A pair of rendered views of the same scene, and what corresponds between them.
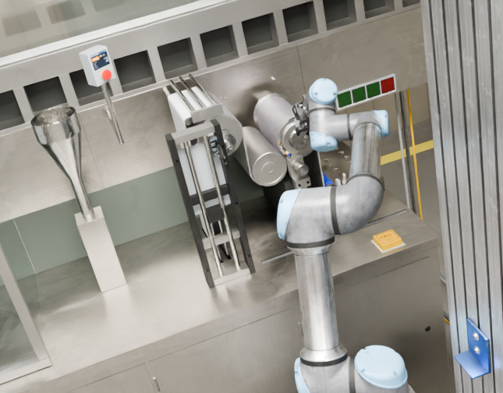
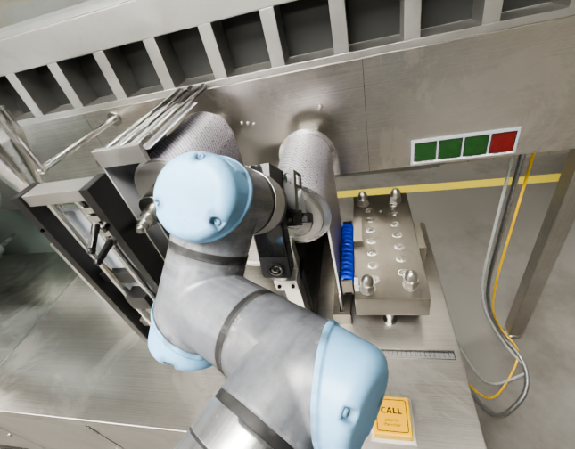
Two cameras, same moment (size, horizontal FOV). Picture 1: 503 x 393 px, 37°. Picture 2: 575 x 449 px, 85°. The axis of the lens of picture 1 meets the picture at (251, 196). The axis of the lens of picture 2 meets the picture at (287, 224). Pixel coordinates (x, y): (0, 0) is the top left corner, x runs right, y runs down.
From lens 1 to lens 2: 1.96 m
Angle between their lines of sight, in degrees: 27
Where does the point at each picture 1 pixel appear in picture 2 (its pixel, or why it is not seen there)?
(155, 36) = (147, 20)
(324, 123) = (170, 300)
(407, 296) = not seen: outside the picture
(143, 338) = (57, 401)
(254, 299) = (174, 419)
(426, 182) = (521, 215)
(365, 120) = (249, 393)
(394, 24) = (556, 37)
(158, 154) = not seen: hidden behind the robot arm
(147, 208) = not seen: hidden behind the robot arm
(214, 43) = (250, 43)
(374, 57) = (495, 94)
